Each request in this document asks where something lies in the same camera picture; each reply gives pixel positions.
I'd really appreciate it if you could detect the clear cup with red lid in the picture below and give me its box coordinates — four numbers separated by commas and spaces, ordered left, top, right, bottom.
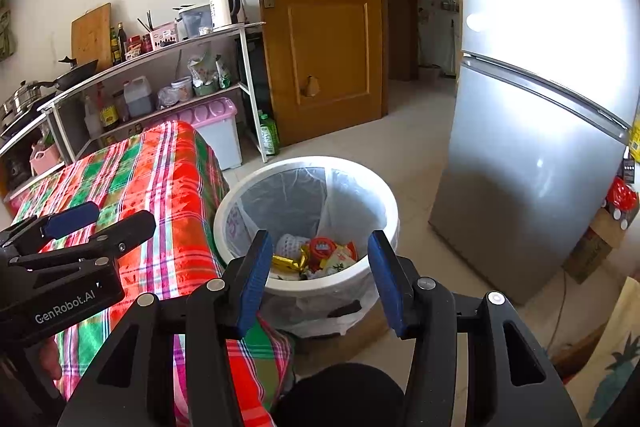
309, 237, 340, 270

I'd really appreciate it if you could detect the plaid tablecloth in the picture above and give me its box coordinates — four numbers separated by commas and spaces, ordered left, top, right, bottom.
5, 121, 296, 427

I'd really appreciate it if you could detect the wooden door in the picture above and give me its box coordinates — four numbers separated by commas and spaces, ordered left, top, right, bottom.
252, 0, 388, 146

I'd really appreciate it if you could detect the white plastic tub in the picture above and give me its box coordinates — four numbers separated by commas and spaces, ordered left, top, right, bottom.
171, 77, 194, 102

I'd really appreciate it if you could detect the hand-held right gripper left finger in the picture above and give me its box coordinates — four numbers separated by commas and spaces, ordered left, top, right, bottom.
57, 229, 275, 427

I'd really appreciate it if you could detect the white metal shelf rack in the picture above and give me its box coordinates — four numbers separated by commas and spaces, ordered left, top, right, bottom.
37, 21, 273, 165

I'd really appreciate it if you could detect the red plastic bag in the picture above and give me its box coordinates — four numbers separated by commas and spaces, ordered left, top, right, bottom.
605, 177, 640, 212

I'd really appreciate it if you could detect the steel pot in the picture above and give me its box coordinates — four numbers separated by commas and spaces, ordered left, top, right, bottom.
0, 82, 41, 120

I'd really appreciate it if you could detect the printed plastic bag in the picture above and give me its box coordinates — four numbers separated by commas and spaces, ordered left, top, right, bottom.
187, 52, 218, 90

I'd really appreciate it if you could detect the green hanging cloth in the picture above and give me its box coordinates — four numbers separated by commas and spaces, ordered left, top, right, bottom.
0, 0, 18, 62

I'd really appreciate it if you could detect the person's left hand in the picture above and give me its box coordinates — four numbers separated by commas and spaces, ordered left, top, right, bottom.
39, 339, 64, 381

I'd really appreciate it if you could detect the beige paper wrapper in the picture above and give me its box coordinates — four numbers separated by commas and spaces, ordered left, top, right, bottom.
320, 243, 360, 277

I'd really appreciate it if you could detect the gold foil wrapper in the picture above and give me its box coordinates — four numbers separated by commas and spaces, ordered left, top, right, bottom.
271, 246, 312, 277

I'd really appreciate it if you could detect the black induction cooker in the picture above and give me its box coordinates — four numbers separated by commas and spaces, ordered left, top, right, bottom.
0, 107, 46, 138

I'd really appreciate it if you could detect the pink lidded storage box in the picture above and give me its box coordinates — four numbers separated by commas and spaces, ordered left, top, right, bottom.
172, 97, 244, 171

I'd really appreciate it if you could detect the black frying pan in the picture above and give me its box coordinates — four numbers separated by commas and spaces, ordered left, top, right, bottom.
22, 57, 99, 92

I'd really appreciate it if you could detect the low white shelf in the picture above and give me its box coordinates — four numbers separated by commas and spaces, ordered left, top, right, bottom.
0, 112, 68, 202

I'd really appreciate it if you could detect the dark cloth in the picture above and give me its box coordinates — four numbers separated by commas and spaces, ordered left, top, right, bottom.
272, 362, 406, 427

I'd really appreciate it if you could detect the printed cloth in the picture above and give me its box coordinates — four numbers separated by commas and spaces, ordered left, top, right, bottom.
582, 277, 640, 427

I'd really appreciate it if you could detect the green snack packet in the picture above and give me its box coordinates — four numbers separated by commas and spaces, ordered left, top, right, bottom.
215, 54, 233, 90

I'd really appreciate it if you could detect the green plastic bottle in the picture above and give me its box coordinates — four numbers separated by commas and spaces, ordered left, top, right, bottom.
258, 113, 281, 156

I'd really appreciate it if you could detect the white round trash bin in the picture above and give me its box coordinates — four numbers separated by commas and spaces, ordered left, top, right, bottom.
213, 157, 401, 338

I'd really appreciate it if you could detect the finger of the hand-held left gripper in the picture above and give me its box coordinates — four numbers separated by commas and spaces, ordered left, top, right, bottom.
0, 201, 101, 255
10, 209, 157, 271

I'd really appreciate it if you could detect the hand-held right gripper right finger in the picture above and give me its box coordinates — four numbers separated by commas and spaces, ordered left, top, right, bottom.
367, 229, 583, 427

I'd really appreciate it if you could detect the brown glass jar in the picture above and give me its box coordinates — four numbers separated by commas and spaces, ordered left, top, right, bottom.
112, 91, 130, 122

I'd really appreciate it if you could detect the white plastic bottle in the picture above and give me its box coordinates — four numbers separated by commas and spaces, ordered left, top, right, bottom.
83, 94, 103, 138

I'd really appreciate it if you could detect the cardboard box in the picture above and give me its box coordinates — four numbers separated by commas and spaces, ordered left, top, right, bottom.
561, 207, 628, 285

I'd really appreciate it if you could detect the pink plastic basket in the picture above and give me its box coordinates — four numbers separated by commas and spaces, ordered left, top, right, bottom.
29, 143, 62, 175

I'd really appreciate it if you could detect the pink utensil box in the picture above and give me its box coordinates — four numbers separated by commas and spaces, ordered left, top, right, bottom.
150, 22, 180, 50

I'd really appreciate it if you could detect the wooden cutting board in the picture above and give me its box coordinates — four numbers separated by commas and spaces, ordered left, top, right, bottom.
71, 3, 113, 68

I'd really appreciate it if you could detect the white electric kettle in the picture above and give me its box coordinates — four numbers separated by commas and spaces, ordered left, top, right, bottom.
209, 0, 242, 30

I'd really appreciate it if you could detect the dark liquid jug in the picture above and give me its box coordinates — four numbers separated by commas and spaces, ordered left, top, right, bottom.
123, 76, 154, 118

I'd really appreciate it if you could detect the clear plastic container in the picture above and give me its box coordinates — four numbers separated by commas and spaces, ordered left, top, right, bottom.
177, 3, 215, 38

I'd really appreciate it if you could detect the silver refrigerator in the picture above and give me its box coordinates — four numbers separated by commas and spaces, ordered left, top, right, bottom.
429, 0, 640, 305

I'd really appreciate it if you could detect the yellow label sauce bottle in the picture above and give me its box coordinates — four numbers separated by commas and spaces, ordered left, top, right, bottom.
98, 88, 120, 130

